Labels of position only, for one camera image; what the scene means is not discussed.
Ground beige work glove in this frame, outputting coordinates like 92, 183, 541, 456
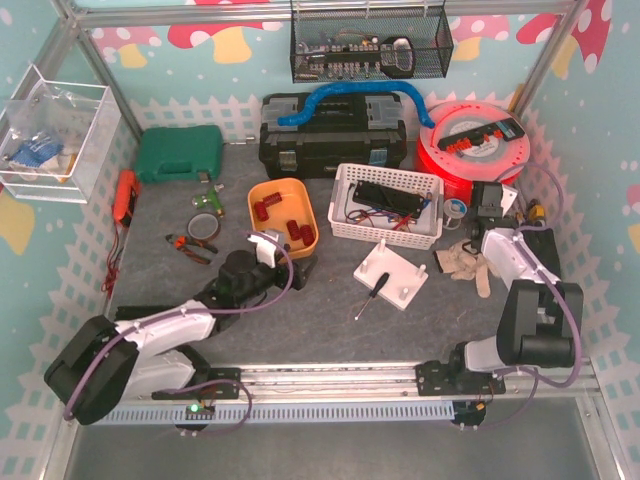
434, 240, 500, 298

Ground black handle screwdriver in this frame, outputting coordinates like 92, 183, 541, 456
354, 272, 390, 321

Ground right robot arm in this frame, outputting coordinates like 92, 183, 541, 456
415, 181, 584, 397

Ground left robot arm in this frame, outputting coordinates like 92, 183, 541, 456
44, 250, 317, 425

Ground red small spring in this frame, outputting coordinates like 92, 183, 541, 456
262, 192, 282, 207

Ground red filament spool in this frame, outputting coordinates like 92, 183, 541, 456
413, 100, 531, 204

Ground yellow black tool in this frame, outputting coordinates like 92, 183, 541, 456
516, 199, 546, 226

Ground white perforated basket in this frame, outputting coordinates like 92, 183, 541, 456
328, 163, 444, 250

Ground orange plastic tray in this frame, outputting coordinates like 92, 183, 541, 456
247, 177, 319, 259

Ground black rubber glove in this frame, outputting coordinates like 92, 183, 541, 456
523, 229, 561, 277

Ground black terminal strip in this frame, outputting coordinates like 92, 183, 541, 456
437, 118, 525, 153

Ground brown tape roll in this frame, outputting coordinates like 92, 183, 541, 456
187, 212, 221, 241

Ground black perforated metal plate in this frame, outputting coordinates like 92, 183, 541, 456
353, 181, 427, 218

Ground orange black pliers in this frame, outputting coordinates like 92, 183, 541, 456
165, 234, 218, 265

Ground white peg board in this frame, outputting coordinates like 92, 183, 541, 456
353, 239, 429, 311

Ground black toolbox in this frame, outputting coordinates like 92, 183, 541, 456
258, 93, 407, 180

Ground green tool case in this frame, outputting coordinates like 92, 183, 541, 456
134, 125, 224, 184

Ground orange multimeter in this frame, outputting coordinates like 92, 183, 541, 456
112, 169, 140, 228

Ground clear acrylic box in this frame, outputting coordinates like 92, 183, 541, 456
1, 65, 121, 204

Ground blue white gloves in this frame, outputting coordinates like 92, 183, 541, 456
9, 131, 64, 168

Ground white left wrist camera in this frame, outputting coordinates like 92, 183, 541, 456
248, 229, 284, 268

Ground solder wire spool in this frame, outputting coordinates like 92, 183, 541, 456
443, 198, 467, 230

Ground blue corrugated hose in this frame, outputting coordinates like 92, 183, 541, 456
277, 81, 436, 130

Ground grey slotted cable duct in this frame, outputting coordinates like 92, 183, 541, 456
97, 400, 455, 426

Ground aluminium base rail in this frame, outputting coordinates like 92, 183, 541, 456
149, 357, 600, 405

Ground black wire mesh basket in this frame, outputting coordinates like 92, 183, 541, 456
290, 6, 454, 83

